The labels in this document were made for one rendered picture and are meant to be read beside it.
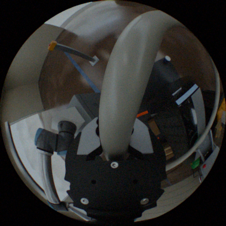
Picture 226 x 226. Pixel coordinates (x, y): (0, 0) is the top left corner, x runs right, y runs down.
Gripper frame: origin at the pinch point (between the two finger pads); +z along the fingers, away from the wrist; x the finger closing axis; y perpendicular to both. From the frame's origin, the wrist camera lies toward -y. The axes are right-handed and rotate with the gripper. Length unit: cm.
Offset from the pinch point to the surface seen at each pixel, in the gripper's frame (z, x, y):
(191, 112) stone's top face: 17, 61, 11
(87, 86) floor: 149, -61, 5
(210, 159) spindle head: -25, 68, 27
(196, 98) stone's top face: 18, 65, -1
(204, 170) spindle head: -29, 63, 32
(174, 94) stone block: 31, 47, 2
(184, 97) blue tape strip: 24, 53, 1
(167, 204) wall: -214, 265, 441
